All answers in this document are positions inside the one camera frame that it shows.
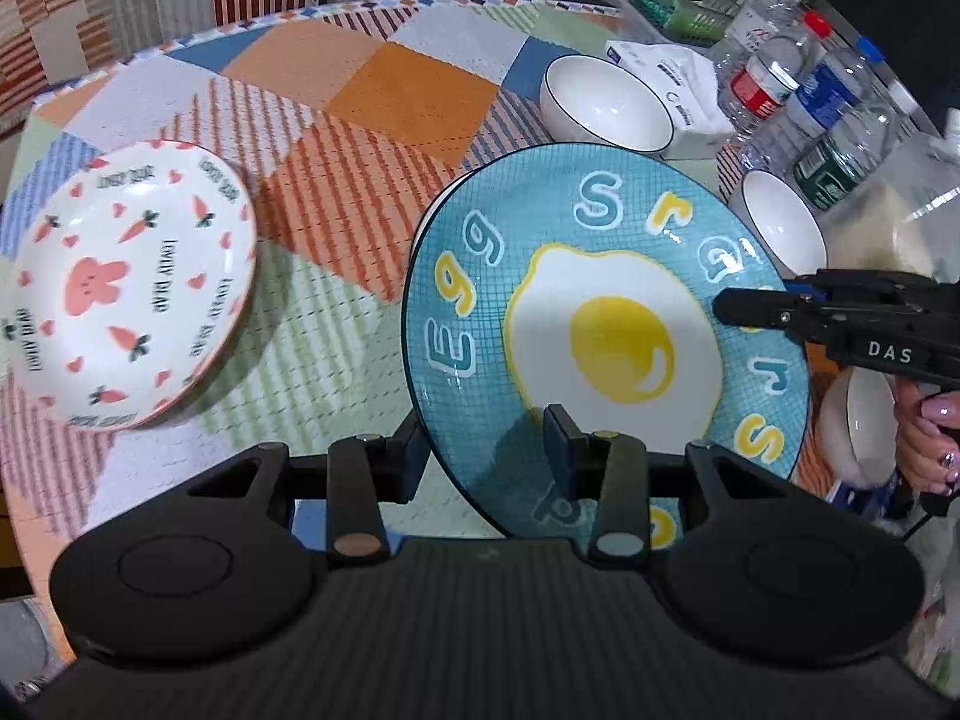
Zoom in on blue label water bottle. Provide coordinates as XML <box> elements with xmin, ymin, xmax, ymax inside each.
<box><xmin>750</xmin><ymin>36</ymin><xmax>880</xmax><ymax>175</ymax></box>

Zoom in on white tissue pack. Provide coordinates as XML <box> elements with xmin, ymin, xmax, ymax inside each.
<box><xmin>606</xmin><ymin>37</ymin><xmax>740</xmax><ymax>161</ymax></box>

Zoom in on blue fried egg plate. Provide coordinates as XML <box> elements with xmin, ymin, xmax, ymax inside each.
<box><xmin>401</xmin><ymin>141</ymin><xmax>812</xmax><ymax>550</ymax></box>

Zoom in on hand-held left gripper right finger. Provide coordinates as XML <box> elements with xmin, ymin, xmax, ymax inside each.
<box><xmin>544</xmin><ymin>403</ymin><xmax>760</xmax><ymax>567</ymax></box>

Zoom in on person's right hand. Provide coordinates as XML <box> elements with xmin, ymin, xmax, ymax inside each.
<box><xmin>891</xmin><ymin>381</ymin><xmax>960</xmax><ymax>497</ymax></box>

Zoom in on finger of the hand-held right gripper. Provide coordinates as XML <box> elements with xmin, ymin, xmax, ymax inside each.
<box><xmin>711</xmin><ymin>274</ymin><xmax>826</xmax><ymax>332</ymax></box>

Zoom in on green plastic basket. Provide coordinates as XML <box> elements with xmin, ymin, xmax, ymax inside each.
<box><xmin>627</xmin><ymin>0</ymin><xmax>740</xmax><ymax>44</ymax></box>

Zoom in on green label water bottle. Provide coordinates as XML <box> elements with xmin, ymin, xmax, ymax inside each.
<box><xmin>791</xmin><ymin>81</ymin><xmax>922</xmax><ymax>212</ymax></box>

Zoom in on white label water bottle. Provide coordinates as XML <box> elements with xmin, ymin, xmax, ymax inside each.
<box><xmin>709</xmin><ymin>0</ymin><xmax>807</xmax><ymax>87</ymax></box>

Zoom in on white rabbit carrot plate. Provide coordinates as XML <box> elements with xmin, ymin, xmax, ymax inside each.
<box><xmin>7</xmin><ymin>141</ymin><xmax>260</xmax><ymax>432</ymax></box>

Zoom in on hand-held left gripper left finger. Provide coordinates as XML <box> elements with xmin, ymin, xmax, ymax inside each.
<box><xmin>187</xmin><ymin>411</ymin><xmax>430</xmax><ymax>567</ymax></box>

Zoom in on red label water bottle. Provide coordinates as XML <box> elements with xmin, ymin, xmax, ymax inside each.
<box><xmin>716</xmin><ymin>11</ymin><xmax>832</xmax><ymax>158</ymax></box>

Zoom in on large translucent plastic bag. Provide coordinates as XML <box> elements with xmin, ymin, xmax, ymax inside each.
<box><xmin>819</xmin><ymin>127</ymin><xmax>960</xmax><ymax>293</ymax></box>

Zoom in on white bowl dark rim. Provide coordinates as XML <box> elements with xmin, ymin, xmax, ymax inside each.
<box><xmin>724</xmin><ymin>167</ymin><xmax>828</xmax><ymax>280</ymax></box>
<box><xmin>538</xmin><ymin>55</ymin><xmax>677</xmax><ymax>160</ymax></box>
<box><xmin>814</xmin><ymin>369</ymin><xmax>901</xmax><ymax>488</ymax></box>

